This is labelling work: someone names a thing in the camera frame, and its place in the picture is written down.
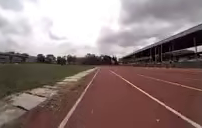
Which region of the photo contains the low long building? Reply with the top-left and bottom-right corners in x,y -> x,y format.
0,49 -> 38,65

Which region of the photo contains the grey concrete slab kerb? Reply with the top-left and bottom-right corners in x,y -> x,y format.
0,66 -> 99,128

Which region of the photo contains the red running track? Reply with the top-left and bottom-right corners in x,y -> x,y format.
3,65 -> 202,128

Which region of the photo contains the row of distant trees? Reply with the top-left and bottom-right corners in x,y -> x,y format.
7,51 -> 120,66

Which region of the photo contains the green grass field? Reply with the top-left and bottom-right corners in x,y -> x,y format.
0,62 -> 96,103

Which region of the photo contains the covered grandstand building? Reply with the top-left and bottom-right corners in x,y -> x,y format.
119,18 -> 202,69

